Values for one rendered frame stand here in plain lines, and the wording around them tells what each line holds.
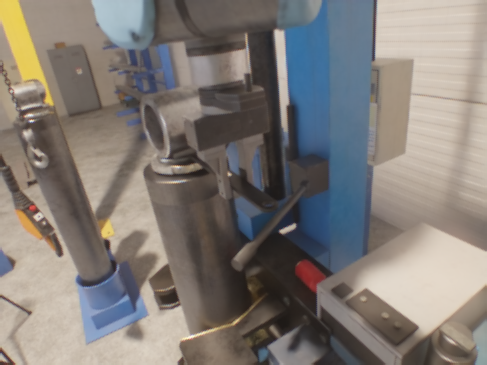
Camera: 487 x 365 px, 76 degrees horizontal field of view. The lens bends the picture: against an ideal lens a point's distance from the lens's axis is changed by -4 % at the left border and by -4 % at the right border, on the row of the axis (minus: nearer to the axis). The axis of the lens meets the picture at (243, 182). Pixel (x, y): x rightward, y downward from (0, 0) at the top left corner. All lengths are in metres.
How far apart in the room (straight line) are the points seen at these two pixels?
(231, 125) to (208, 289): 0.52
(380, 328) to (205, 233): 0.43
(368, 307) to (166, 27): 0.65
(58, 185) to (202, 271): 1.36
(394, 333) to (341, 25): 0.70
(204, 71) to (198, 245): 0.46
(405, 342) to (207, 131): 0.54
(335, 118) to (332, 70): 0.13
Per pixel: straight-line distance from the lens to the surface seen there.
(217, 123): 0.49
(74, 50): 10.82
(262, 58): 1.01
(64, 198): 2.09
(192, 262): 0.84
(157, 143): 0.80
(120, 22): 0.37
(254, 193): 0.51
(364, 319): 0.75
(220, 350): 0.95
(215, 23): 0.33
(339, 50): 0.89
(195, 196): 0.74
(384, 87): 1.34
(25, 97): 1.99
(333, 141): 0.93
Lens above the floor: 1.76
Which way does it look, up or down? 26 degrees down
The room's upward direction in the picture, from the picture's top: 8 degrees counter-clockwise
